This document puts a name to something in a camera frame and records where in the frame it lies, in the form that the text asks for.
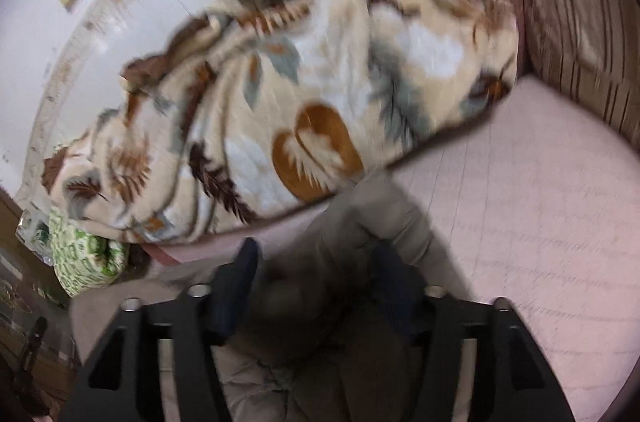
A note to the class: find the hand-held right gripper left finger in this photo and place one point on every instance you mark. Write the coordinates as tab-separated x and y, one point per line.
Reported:
240	284

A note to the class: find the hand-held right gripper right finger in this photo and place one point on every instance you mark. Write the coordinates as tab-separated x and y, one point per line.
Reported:
395	289

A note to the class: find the grey-brown quilted jacket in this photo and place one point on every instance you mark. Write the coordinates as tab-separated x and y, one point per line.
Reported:
360	222

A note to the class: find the pink quilted bed sheet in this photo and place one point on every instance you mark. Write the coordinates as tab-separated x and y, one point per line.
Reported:
525	212

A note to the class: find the green checkered quilt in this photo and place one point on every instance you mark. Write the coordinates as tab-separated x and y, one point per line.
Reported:
85	257

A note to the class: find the beige leaf-print blanket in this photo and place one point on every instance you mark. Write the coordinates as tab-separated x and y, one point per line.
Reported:
310	92

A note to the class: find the green printed plastic package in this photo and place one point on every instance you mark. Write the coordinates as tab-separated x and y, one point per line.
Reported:
35	232

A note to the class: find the wooden wardrobe with glass door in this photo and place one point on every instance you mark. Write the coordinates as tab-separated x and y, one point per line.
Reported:
20	292

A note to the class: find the striped brown cushion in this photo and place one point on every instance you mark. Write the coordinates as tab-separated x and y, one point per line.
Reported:
575	12

